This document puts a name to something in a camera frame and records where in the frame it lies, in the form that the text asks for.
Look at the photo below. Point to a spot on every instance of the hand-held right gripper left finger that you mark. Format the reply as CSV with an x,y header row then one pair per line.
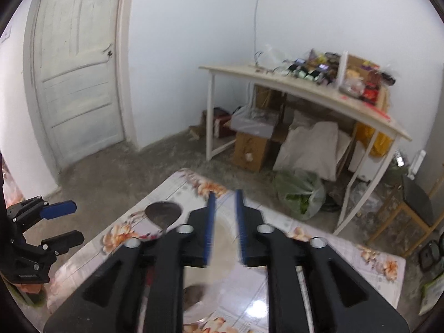
x,y
210,229

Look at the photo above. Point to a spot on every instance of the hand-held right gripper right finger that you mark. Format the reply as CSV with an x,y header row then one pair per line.
x,y
241,229

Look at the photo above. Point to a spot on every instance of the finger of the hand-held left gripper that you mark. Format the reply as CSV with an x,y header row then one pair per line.
x,y
66,241
59,210

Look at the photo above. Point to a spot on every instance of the green vegetable bag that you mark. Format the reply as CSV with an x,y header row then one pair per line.
x,y
300,194

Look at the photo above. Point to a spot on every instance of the floral tablecloth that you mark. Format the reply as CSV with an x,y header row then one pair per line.
x,y
249,305

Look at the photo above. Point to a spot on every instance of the brown cardboard box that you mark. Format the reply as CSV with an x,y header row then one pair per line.
x,y
251,149

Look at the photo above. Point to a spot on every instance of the white sack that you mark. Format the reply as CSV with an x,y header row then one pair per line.
x,y
308,151

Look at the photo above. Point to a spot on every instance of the dark red box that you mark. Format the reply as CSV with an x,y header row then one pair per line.
x,y
222,123

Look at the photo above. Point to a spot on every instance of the grey plastic bag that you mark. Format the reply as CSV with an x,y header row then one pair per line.
x,y
255,121

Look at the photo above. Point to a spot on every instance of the white door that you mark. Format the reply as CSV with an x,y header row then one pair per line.
x,y
76,76

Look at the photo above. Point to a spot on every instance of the white box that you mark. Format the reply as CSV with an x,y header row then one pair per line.
x,y
364,163

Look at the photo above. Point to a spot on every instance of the white desk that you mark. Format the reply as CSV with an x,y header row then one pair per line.
x,y
312,92

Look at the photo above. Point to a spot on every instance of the yellow plastic bag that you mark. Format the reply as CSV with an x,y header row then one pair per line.
x,y
376,142

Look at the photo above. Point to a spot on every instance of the grey-green sack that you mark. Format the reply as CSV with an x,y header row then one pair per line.
x,y
395,171

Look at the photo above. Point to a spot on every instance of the clear plastic bag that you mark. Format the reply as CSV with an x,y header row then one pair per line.
x,y
275,55

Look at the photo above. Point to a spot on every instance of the wooden chair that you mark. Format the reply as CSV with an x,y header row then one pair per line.
x,y
416,197

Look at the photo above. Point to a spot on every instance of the black rice cooker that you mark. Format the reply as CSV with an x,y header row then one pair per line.
x,y
428,255

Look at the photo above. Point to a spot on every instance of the white roll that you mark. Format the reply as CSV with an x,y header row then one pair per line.
x,y
344,69

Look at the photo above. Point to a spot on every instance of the cardboard box with snacks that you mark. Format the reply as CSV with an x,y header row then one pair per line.
x,y
362,66

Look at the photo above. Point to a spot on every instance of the green printed bag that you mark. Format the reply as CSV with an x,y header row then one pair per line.
x,y
433,295

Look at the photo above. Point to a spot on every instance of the white wall switch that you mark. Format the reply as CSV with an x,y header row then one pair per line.
x,y
7,34

